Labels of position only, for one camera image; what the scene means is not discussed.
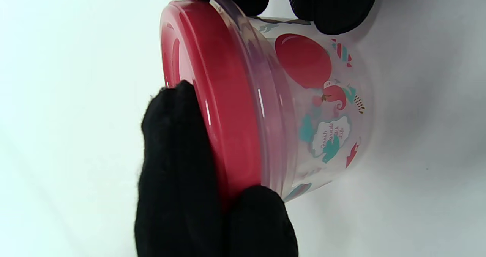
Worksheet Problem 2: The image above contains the person's right hand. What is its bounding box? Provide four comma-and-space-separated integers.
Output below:
167, 0, 382, 35

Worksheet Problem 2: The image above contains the red plastic lid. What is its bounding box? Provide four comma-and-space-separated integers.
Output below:
159, 0, 266, 212

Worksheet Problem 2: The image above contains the person's left hand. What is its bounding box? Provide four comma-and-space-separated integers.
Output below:
134, 80, 299, 257

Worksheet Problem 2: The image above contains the clear printed plastic container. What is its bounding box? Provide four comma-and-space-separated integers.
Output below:
211, 0, 374, 203

